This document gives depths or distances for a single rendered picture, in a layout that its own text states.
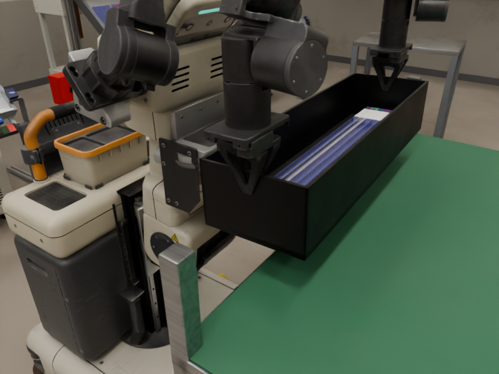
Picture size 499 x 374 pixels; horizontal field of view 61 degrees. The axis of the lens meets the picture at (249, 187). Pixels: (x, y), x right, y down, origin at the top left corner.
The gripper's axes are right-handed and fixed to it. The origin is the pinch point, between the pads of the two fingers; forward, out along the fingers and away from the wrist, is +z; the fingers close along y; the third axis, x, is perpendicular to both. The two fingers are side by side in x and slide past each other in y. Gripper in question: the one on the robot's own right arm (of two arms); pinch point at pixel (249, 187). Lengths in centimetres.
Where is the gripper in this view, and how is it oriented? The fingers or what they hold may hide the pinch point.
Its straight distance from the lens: 57.2
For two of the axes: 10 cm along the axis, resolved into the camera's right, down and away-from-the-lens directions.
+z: 0.2, 8.8, 4.7
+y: 5.6, -4.0, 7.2
